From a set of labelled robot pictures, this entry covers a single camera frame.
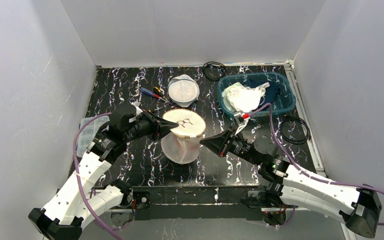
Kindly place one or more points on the blue handled screwdriver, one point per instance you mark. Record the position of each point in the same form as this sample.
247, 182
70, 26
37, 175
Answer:
150, 93

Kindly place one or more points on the clear plastic screw box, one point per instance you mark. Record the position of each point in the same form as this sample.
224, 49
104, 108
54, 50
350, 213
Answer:
87, 135

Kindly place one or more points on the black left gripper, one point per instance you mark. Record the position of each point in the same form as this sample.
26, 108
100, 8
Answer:
154, 123

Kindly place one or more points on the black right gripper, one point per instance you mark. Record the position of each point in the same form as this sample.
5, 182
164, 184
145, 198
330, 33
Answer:
225, 144

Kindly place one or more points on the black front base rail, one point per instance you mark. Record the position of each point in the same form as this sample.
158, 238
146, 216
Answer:
202, 202

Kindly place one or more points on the white mesh bag tan trim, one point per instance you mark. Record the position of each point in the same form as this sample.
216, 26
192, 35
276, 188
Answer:
182, 144

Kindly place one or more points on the black orange handled screwdriver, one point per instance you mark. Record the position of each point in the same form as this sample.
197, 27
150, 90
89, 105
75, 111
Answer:
156, 90

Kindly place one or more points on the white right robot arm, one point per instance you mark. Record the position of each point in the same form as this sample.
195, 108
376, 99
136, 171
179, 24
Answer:
356, 207

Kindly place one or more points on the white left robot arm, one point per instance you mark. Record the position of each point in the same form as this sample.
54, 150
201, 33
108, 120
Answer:
66, 215

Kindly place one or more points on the white mesh bag blue trim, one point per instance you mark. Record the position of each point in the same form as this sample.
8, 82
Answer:
183, 90

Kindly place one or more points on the teal plastic bin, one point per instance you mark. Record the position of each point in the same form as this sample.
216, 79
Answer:
284, 102

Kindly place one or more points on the dark blue bra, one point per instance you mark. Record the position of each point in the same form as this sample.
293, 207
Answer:
272, 89

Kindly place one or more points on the white bra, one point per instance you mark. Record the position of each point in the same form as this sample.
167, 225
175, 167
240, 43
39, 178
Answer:
238, 97

